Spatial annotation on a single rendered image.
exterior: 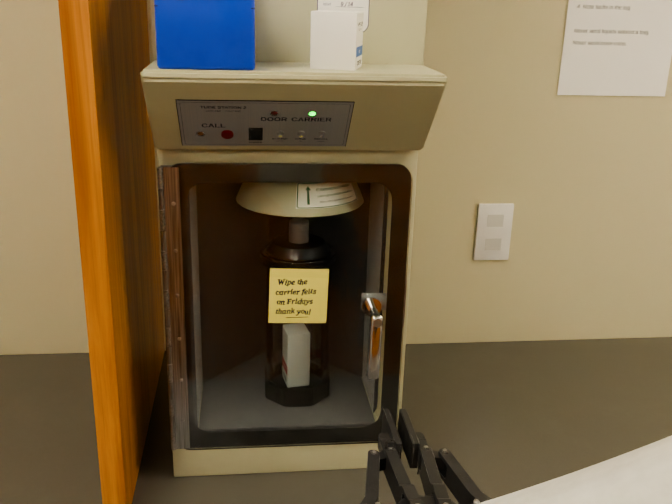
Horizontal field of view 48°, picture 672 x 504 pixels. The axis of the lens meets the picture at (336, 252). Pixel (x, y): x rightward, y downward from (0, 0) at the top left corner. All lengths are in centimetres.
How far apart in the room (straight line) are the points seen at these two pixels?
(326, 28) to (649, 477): 60
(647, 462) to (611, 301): 128
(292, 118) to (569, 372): 82
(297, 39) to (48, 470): 69
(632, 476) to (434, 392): 98
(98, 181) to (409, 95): 35
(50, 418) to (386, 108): 75
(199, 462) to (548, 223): 81
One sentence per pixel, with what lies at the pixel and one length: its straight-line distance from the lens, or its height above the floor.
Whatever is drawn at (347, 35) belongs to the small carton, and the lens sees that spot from 83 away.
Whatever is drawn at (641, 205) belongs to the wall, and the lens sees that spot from 159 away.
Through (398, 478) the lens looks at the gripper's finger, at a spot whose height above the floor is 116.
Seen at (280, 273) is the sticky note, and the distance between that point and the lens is 96.
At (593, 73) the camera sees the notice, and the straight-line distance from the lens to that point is 149.
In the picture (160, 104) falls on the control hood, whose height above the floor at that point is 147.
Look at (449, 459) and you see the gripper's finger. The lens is 78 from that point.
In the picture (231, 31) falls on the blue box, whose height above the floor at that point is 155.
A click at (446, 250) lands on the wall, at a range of 147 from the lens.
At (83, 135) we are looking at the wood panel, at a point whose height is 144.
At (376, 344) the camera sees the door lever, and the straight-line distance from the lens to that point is 96.
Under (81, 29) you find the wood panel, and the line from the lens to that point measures 84.
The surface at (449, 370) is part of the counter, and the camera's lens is 141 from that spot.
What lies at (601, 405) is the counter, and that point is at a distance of 138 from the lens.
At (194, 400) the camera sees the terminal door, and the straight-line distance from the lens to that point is 104.
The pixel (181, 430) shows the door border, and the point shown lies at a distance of 107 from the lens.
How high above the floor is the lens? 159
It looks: 19 degrees down
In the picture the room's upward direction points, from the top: 2 degrees clockwise
